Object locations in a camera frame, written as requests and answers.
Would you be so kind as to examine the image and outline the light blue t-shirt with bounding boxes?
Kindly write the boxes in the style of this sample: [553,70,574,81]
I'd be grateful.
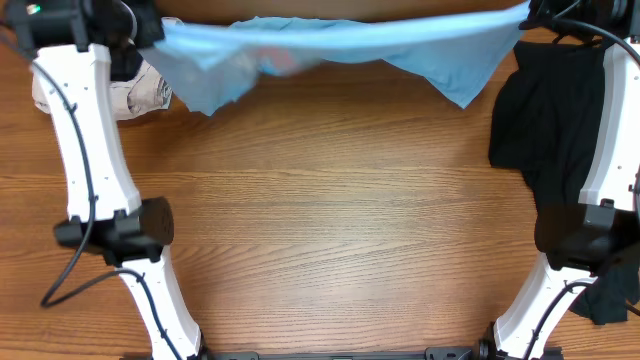
[141,3,529,116]

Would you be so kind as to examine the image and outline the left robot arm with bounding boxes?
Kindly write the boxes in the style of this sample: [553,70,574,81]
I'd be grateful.
[3,0,208,360]

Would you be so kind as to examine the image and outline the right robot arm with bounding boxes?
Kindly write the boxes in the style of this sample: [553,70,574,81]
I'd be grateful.
[472,1,639,359]

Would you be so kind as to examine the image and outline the folded beige garment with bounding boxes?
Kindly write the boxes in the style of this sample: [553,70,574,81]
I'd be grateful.
[31,16,184,121]

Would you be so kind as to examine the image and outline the folded black garment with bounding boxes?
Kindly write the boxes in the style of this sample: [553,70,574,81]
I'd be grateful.
[110,44,143,82]

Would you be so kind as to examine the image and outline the black garment on right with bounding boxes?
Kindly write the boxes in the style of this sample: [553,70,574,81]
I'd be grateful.
[487,40,640,326]

